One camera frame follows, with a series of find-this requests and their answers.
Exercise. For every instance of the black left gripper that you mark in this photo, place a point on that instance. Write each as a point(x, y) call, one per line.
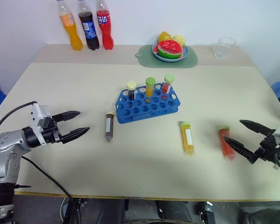
point(51, 136)

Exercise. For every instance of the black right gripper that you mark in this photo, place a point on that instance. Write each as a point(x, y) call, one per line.
point(269, 149)

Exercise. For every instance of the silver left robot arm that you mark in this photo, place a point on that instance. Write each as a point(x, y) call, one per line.
point(4, 142)

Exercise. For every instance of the green-capped red liquid tube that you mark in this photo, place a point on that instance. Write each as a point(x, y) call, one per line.
point(168, 84)
point(226, 149)

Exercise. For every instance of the brown-capped dark liquid tube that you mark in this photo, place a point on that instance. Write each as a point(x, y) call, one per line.
point(109, 128)

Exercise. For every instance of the yellow-capped orange liquid tube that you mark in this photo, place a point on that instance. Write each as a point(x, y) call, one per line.
point(188, 140)

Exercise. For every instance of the yellow-capped dark liquid tube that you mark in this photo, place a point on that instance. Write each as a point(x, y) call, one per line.
point(131, 89)

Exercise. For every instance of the blue test tube rack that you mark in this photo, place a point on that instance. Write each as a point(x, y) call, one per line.
point(144, 109)

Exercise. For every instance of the green-capped orange liquid tube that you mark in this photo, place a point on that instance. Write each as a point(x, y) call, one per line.
point(150, 87)

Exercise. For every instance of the dark rounded shape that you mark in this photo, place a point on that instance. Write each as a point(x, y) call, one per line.
point(268, 217)
point(175, 210)

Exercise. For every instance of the orange soda bottle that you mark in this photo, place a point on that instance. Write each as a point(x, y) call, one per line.
point(73, 35)

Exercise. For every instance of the clear plastic cup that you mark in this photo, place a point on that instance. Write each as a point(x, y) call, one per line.
point(224, 47)

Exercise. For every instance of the cola bottle blue label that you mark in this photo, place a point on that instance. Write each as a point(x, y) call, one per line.
point(89, 30)

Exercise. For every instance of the green silicone mat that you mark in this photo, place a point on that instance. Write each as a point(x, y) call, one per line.
point(191, 60)

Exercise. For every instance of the red soda bottle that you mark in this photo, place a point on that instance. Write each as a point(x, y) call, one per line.
point(106, 30)

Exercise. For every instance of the blue plate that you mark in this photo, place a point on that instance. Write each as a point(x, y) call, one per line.
point(164, 58)

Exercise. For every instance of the toy watermelon slice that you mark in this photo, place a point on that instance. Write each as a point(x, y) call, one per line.
point(171, 49)

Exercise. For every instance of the toy yellow lemon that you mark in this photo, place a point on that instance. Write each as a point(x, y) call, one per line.
point(179, 39)

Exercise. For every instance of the toy orange fruit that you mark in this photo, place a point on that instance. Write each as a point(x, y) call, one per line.
point(164, 37)

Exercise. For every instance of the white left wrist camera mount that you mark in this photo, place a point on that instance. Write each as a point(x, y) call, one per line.
point(38, 114)

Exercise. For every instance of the black metal frame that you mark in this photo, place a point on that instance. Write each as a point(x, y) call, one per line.
point(71, 212)
point(206, 212)

